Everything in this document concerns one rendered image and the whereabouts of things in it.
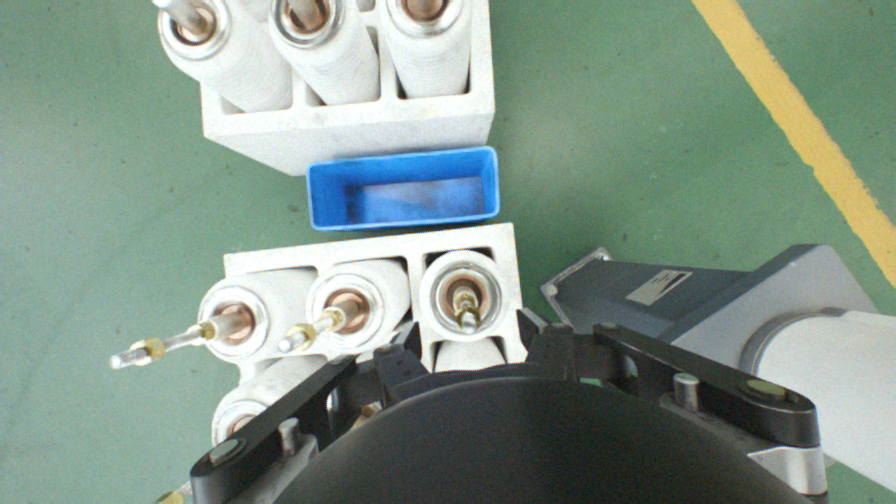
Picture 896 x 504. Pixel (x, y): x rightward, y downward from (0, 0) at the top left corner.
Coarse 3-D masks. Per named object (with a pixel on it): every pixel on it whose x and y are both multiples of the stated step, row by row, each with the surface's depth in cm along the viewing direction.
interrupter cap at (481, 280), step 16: (448, 272) 24; (464, 272) 24; (480, 272) 24; (432, 288) 24; (448, 288) 24; (480, 288) 24; (496, 288) 24; (432, 304) 24; (448, 304) 24; (480, 304) 24; (496, 304) 24; (448, 320) 24
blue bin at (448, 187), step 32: (352, 160) 37; (384, 160) 38; (416, 160) 38; (448, 160) 39; (480, 160) 41; (320, 192) 40; (352, 192) 49; (384, 192) 49; (416, 192) 49; (448, 192) 49; (480, 192) 48; (320, 224) 39; (352, 224) 49; (384, 224) 37; (416, 224) 37; (448, 224) 47
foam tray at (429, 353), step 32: (512, 224) 31; (224, 256) 32; (256, 256) 32; (288, 256) 32; (320, 256) 32; (352, 256) 32; (384, 256) 32; (416, 256) 31; (512, 256) 31; (416, 288) 31; (512, 288) 31; (416, 320) 31; (512, 320) 31; (320, 352) 32; (512, 352) 31
